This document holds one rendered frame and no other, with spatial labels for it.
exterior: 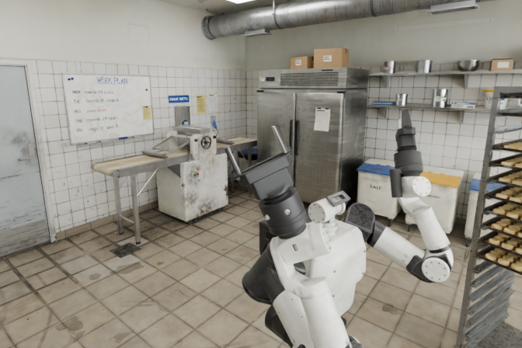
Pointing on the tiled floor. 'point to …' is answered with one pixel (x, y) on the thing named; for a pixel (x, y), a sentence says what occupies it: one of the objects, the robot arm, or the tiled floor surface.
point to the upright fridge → (298, 125)
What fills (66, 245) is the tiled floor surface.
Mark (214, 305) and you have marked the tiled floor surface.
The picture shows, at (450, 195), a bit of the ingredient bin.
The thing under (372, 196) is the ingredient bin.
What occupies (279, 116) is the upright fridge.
